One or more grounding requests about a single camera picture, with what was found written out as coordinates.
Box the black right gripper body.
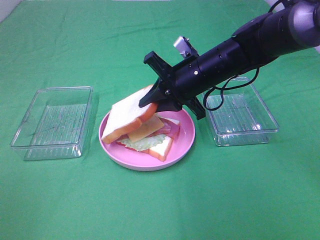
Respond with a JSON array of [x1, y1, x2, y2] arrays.
[[143, 51, 206, 120]]

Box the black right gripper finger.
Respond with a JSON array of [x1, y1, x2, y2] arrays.
[[138, 82, 163, 108], [156, 99, 183, 112]]

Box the toy bacon strip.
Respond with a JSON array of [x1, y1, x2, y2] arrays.
[[162, 118, 180, 139], [147, 125, 172, 137]]

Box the yellow toy cheese slice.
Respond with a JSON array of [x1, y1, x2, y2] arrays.
[[127, 114, 165, 143]]

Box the toy bread slice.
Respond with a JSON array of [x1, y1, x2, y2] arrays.
[[101, 85, 158, 144], [115, 116, 181, 162]]

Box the green toy lettuce leaf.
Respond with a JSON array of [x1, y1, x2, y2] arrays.
[[116, 134, 170, 152]]

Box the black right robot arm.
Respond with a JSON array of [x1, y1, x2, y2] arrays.
[[139, 0, 320, 119]]

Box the right clear plastic tray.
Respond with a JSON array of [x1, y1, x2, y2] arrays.
[[206, 84, 279, 147]]

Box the clear plastic tray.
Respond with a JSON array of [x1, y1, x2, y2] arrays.
[[206, 84, 279, 147], [10, 86, 93, 161]]

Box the pink round plate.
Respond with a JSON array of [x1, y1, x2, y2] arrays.
[[98, 109, 196, 171]]

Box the left clear plastic tray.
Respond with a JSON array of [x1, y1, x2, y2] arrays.
[[10, 86, 93, 161]]

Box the green tablecloth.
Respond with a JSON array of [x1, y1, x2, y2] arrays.
[[0, 0, 320, 240]]

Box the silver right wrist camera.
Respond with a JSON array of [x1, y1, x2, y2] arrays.
[[173, 35, 199, 59]]

